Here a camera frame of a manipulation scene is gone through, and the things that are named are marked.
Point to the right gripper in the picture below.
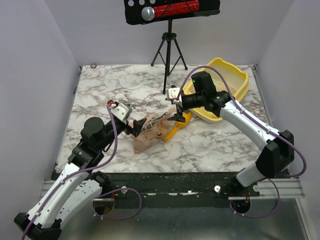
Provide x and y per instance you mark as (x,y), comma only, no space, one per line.
(179,110)

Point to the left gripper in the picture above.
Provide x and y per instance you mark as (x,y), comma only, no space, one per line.
(137,127)

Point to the yellow litter scoop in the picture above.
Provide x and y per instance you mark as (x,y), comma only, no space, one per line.
(178,126)

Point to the pink cat litter bag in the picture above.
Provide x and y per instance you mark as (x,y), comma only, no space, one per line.
(155,128)

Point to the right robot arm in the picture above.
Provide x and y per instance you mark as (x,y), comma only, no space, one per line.
(275,146)

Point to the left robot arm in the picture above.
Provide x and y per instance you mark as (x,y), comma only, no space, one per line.
(75,172)

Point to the black tripod stand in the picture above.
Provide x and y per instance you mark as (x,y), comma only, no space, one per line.
(168,37)

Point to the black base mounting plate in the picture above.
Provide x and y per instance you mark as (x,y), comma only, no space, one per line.
(159,190)

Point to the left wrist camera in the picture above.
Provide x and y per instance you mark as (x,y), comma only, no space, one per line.
(121,111)

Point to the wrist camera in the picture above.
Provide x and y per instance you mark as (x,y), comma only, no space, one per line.
(172,95)
(121,111)

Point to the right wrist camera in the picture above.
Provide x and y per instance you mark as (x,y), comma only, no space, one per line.
(172,95)

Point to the red handled microphone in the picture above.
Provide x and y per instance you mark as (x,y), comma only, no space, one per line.
(150,13)

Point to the aluminium rail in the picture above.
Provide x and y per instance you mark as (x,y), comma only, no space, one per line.
(287,189)

